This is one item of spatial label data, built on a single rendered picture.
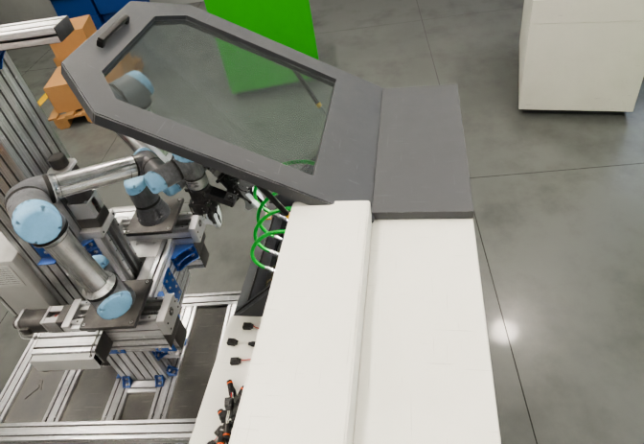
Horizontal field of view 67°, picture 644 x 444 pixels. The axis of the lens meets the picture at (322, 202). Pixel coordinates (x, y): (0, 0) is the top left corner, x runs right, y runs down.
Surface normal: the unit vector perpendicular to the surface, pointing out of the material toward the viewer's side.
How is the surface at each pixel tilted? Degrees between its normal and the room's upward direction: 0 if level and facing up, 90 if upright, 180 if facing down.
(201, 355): 0
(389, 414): 0
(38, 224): 82
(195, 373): 0
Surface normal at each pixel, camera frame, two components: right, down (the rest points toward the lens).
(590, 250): -0.15, -0.74
